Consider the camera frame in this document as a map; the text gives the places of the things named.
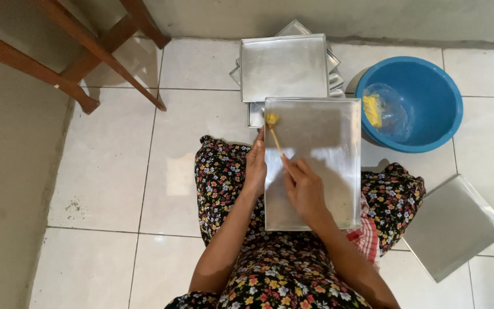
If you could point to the person's right hand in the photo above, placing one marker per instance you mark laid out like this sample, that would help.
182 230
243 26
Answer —
305 189

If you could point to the person's left hand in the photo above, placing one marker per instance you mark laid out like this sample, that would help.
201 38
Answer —
255 167

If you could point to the person's left fingers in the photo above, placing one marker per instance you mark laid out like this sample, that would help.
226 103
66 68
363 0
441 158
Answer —
259 139

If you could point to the rectangular aluminium baking tray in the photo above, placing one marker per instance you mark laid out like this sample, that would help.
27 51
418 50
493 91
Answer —
315 171
453 227

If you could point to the stack of aluminium baking trays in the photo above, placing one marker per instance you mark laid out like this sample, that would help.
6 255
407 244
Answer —
285 68

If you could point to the black floral dress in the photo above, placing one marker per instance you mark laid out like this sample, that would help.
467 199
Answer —
272 266

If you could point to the clear plastic bag of margarine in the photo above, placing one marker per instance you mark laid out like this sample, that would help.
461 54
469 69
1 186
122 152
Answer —
384 111

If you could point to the red and white checked cloth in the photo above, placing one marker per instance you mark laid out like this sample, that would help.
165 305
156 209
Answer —
365 238

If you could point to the blue plastic basin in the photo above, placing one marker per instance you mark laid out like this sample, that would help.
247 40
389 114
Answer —
423 103

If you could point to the brown wooden chair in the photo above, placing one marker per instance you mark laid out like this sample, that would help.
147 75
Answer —
71 51

